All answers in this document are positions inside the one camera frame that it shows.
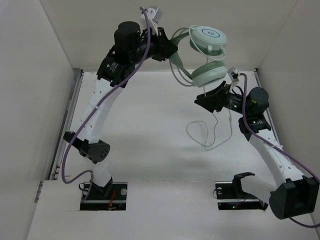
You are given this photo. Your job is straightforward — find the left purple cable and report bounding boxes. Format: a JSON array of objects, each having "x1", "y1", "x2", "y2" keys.
[{"x1": 60, "y1": 6, "x2": 154, "y2": 202}]

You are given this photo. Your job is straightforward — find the mint green headphone cable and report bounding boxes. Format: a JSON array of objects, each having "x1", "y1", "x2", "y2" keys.
[{"x1": 186, "y1": 25, "x2": 234, "y2": 151}]

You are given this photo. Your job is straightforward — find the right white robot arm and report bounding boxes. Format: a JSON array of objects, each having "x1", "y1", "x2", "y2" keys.
[{"x1": 194, "y1": 81, "x2": 320, "y2": 220}]

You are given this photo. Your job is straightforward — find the left aluminium rail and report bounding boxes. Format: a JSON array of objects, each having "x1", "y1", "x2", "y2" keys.
[{"x1": 46, "y1": 68, "x2": 84, "y2": 181}]

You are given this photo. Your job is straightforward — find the purple cable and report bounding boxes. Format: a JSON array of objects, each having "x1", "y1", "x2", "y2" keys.
[
  {"x1": 237, "y1": 72, "x2": 320, "y2": 228},
  {"x1": 60, "y1": 6, "x2": 154, "y2": 202}
]

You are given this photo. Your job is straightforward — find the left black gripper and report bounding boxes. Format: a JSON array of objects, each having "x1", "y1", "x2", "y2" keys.
[{"x1": 130, "y1": 25, "x2": 178, "y2": 65}]

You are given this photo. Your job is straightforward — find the mint green headphones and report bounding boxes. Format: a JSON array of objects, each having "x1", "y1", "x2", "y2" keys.
[{"x1": 168, "y1": 24, "x2": 228, "y2": 88}]

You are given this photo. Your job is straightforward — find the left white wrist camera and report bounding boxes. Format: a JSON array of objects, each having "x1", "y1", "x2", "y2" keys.
[{"x1": 143, "y1": 6, "x2": 163, "y2": 27}]

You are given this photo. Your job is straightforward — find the aluminium rail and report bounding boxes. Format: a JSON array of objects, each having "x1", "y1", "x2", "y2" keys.
[
  {"x1": 46, "y1": 68, "x2": 84, "y2": 181},
  {"x1": 253, "y1": 68, "x2": 279, "y2": 141}
]

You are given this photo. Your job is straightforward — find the right aluminium rail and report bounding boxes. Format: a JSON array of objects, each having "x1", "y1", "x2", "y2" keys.
[{"x1": 253, "y1": 68, "x2": 279, "y2": 141}]

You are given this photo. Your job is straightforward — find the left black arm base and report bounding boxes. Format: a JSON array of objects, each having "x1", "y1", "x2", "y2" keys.
[{"x1": 79, "y1": 182, "x2": 128, "y2": 211}]

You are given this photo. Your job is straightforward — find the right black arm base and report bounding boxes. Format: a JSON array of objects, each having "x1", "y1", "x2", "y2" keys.
[{"x1": 212, "y1": 181, "x2": 269, "y2": 211}]

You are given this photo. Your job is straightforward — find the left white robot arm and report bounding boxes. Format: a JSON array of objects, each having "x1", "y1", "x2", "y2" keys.
[{"x1": 61, "y1": 20, "x2": 178, "y2": 199}]

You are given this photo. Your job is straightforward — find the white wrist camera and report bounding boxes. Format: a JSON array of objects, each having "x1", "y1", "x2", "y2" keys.
[
  {"x1": 227, "y1": 67, "x2": 240, "y2": 91},
  {"x1": 143, "y1": 6, "x2": 163, "y2": 27}
]

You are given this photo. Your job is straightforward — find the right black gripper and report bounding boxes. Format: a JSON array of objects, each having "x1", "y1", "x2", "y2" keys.
[{"x1": 194, "y1": 80, "x2": 251, "y2": 116}]

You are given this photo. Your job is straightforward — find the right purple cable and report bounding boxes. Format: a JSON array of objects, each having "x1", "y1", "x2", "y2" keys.
[{"x1": 237, "y1": 72, "x2": 320, "y2": 228}]

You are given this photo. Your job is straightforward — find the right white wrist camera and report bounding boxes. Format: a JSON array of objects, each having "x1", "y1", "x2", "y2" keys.
[{"x1": 227, "y1": 67, "x2": 240, "y2": 91}]

